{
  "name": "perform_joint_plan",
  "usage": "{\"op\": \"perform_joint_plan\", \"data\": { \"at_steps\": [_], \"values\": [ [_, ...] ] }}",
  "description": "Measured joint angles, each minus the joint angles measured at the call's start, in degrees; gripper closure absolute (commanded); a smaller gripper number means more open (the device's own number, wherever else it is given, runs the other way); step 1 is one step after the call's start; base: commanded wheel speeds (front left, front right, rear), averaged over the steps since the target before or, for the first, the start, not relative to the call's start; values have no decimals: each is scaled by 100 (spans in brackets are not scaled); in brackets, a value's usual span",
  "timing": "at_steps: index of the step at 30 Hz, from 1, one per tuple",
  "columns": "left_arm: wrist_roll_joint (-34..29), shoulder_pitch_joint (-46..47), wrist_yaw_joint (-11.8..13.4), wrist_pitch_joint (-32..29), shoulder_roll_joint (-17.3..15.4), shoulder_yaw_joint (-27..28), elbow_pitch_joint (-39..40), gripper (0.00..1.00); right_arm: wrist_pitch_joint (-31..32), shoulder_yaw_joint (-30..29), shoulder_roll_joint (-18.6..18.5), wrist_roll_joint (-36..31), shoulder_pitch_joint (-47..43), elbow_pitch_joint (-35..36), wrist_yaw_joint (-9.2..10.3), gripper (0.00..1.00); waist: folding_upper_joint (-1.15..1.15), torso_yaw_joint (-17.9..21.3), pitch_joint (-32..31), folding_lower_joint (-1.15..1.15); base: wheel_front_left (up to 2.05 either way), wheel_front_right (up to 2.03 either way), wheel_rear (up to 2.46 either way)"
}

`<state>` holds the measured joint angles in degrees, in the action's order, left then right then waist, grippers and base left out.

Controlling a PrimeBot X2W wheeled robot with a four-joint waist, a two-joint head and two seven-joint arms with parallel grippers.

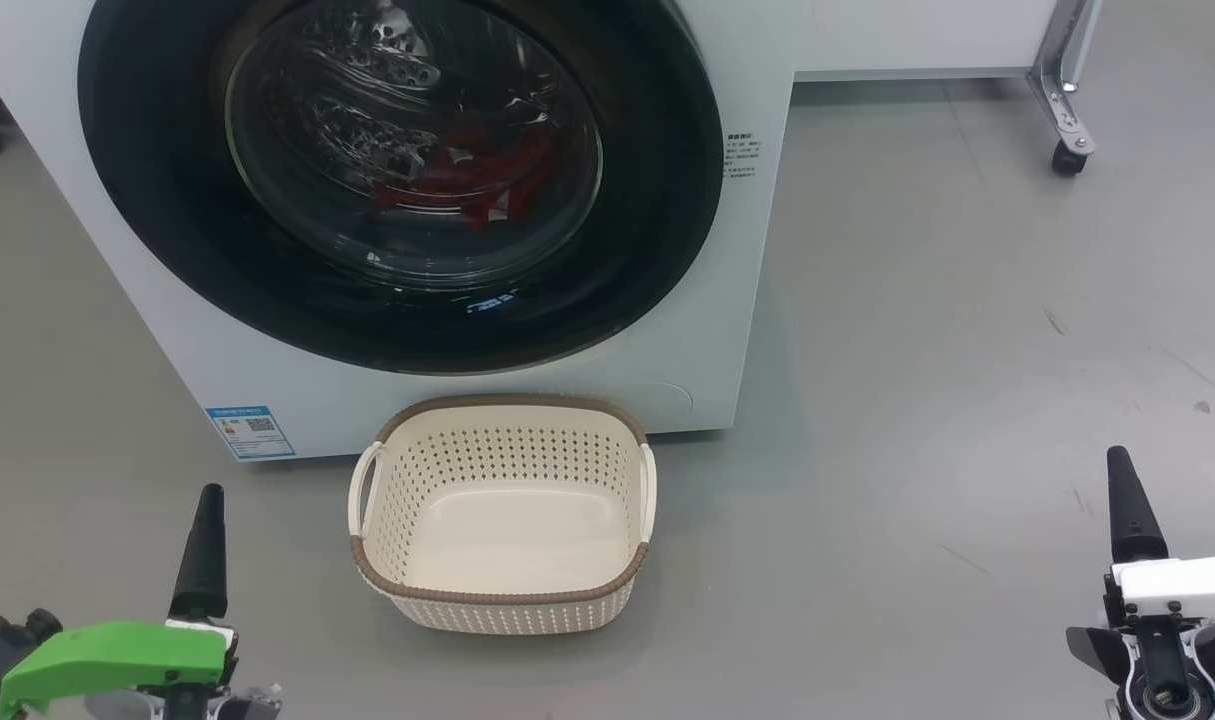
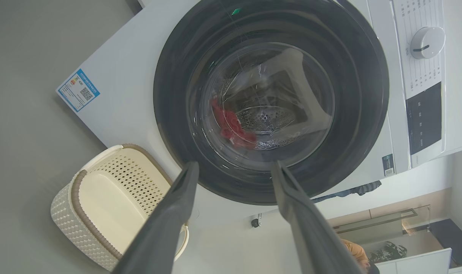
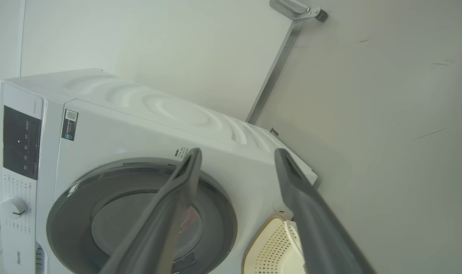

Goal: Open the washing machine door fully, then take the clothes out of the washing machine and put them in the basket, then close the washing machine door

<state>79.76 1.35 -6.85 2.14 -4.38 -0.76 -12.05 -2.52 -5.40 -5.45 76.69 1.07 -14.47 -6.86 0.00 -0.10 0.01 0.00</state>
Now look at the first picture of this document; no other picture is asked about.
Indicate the silver metal frame leg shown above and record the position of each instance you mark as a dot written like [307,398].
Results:
[1065,70]

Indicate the round filter cover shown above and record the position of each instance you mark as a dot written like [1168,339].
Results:
[667,400]

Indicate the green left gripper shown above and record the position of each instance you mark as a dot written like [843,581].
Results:
[117,655]

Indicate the white cabinet panel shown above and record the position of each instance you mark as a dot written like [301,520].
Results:
[917,35]

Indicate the white front-load washing machine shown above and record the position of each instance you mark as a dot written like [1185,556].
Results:
[607,360]

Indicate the red and white garment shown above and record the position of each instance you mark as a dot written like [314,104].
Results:
[487,175]

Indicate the washing machine glass door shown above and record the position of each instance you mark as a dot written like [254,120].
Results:
[167,200]

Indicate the steel drum with red cloth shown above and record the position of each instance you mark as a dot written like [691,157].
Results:
[367,60]

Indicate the blue energy label sticker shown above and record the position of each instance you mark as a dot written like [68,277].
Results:
[251,432]

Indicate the cream perforated laundry basket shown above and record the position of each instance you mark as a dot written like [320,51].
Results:
[507,540]

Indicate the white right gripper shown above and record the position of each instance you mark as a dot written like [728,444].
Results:
[1187,590]

